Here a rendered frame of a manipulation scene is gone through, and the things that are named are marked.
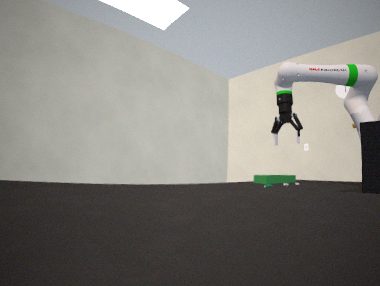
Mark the green three-compartment bin rack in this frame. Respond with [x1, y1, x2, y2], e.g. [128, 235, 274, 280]
[253, 175, 296, 184]

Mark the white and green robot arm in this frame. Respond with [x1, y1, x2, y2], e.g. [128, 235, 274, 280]
[274, 62, 378, 142]

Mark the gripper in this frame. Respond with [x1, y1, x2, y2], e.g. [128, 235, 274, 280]
[271, 103, 303, 145]

